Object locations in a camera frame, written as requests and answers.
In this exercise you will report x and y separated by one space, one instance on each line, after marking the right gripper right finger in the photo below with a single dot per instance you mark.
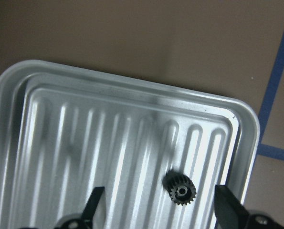
229 212

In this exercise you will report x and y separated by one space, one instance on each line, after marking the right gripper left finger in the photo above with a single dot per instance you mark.
91 206

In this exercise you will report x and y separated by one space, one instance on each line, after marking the black bearing gear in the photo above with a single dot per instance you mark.
180 188

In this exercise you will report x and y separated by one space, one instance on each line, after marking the silver metal tray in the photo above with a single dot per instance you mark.
66 130

